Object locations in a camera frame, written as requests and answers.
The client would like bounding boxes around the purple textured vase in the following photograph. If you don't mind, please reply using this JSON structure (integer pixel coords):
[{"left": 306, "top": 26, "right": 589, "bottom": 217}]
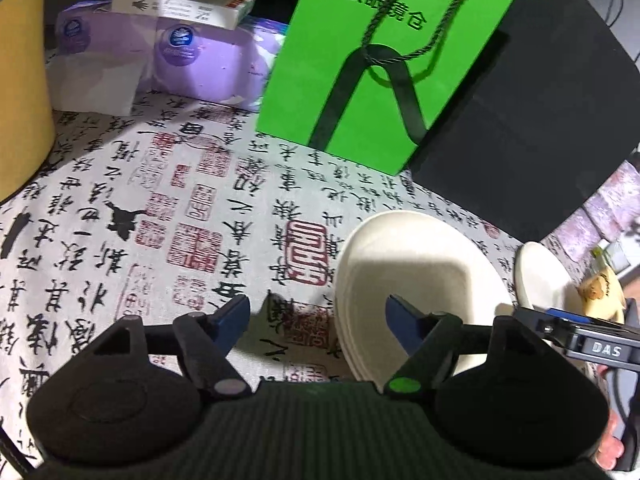
[{"left": 542, "top": 160, "right": 640, "bottom": 281}]

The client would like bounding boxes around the yellow mug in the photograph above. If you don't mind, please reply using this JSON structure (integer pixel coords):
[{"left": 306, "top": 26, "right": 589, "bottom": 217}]
[{"left": 577, "top": 267, "right": 626, "bottom": 323}]

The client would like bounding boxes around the green paper bag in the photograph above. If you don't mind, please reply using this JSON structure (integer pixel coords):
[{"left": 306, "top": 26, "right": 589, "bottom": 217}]
[{"left": 255, "top": 0, "right": 523, "bottom": 177}]

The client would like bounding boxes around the yellow thermos jug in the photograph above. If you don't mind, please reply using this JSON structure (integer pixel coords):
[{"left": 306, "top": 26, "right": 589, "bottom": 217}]
[{"left": 0, "top": 0, "right": 56, "bottom": 203}]

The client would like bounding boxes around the person's right hand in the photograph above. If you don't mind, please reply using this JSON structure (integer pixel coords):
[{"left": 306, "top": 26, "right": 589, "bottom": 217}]
[{"left": 595, "top": 409, "right": 627, "bottom": 470}]

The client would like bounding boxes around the purple tissue pack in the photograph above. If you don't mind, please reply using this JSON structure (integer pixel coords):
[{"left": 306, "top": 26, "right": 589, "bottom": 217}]
[{"left": 54, "top": 0, "right": 288, "bottom": 113}]

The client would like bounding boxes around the small white box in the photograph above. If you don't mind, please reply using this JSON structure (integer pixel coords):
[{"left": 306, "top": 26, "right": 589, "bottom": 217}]
[{"left": 111, "top": 0, "right": 257, "bottom": 31}]

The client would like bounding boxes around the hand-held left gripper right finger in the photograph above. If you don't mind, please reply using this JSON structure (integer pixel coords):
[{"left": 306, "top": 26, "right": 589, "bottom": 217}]
[{"left": 385, "top": 294, "right": 546, "bottom": 396}]

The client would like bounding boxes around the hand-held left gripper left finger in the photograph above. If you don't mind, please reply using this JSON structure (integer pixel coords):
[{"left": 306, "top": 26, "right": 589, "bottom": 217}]
[{"left": 94, "top": 294, "right": 253, "bottom": 401}]

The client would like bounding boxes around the white tissue sheet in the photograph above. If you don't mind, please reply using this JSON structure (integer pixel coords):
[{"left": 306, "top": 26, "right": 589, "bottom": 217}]
[{"left": 47, "top": 52, "right": 143, "bottom": 116}]

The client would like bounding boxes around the black paper bag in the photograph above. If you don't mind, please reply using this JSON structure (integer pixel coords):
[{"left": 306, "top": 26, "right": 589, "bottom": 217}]
[{"left": 405, "top": 0, "right": 638, "bottom": 243}]

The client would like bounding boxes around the cream plate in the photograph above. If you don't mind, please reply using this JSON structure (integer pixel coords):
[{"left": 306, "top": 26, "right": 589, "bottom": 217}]
[
  {"left": 334, "top": 285, "right": 383, "bottom": 383},
  {"left": 332, "top": 211, "right": 516, "bottom": 378},
  {"left": 515, "top": 241, "right": 577, "bottom": 312}
]

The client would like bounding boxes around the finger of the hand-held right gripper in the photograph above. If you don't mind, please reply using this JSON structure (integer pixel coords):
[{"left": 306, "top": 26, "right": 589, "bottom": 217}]
[{"left": 512, "top": 305, "right": 592, "bottom": 349}]

